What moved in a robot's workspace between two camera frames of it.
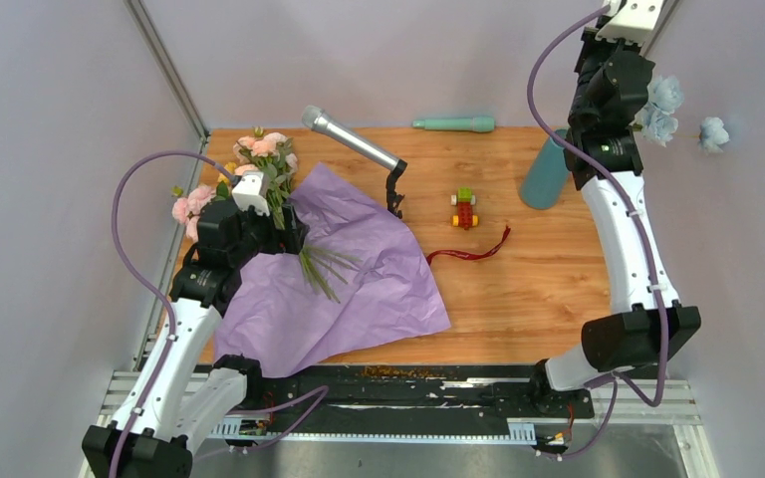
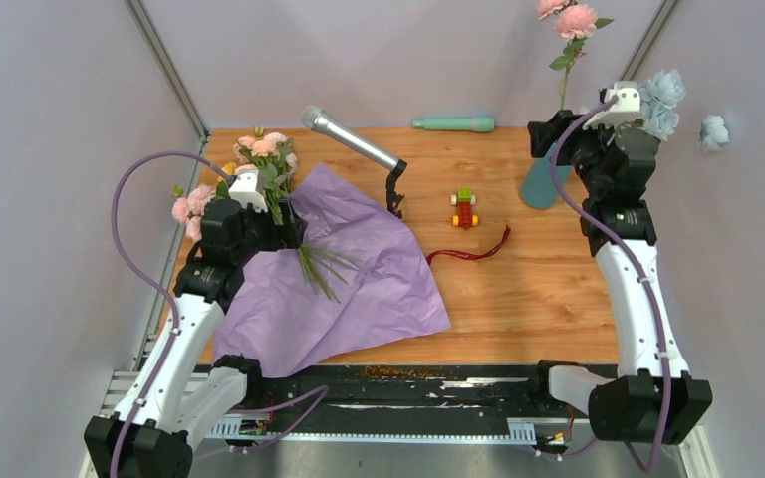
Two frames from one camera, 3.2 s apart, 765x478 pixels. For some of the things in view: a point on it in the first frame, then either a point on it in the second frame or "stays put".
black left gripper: (288, 240) stays put
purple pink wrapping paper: (277, 321) stays put
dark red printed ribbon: (471, 256) stays put
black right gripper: (592, 43) -> (543, 132)
